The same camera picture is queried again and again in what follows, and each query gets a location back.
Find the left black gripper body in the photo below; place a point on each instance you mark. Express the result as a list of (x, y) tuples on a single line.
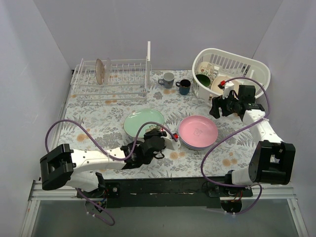
[(153, 135)]

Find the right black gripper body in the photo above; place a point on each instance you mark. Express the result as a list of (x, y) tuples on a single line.
[(220, 104)]

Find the green plate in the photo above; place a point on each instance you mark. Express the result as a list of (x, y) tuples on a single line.
[(135, 120)]

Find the pink plate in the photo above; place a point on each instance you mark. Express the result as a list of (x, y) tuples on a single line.
[(198, 131)]

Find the blue plate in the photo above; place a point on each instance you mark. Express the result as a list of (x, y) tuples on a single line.
[(195, 148)]

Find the white plate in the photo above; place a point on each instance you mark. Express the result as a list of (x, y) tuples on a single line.
[(166, 129)]

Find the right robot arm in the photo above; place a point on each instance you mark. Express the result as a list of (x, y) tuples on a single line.
[(273, 159)]

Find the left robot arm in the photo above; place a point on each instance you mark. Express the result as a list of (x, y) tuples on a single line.
[(64, 166)]

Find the cream leaf-shaped dish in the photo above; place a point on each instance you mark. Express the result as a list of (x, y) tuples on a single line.
[(218, 79)]

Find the floral mug green inside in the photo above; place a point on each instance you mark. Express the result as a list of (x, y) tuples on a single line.
[(204, 73)]

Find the white plastic basket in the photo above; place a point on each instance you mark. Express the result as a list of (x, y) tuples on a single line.
[(233, 66)]

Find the dark blue mug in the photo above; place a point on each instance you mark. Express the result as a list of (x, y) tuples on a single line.
[(184, 86)]

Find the floral tablecloth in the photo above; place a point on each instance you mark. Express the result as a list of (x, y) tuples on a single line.
[(92, 125)]

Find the grey mug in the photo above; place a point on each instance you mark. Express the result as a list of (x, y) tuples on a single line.
[(167, 80)]

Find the white cutting board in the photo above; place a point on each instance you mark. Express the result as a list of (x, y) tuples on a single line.
[(149, 53)]

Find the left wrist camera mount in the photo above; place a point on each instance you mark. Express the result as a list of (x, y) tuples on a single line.
[(170, 143)]

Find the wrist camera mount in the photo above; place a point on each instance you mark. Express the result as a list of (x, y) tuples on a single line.
[(170, 143), (227, 87)]

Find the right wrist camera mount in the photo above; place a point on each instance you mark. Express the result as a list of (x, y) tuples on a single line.
[(227, 87)]

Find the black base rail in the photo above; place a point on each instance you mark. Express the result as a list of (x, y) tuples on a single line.
[(168, 192)]

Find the white wire dish rack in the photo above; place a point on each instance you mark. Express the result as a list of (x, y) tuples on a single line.
[(128, 81)]

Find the aluminium frame rail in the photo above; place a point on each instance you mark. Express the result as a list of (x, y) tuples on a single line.
[(64, 193)]

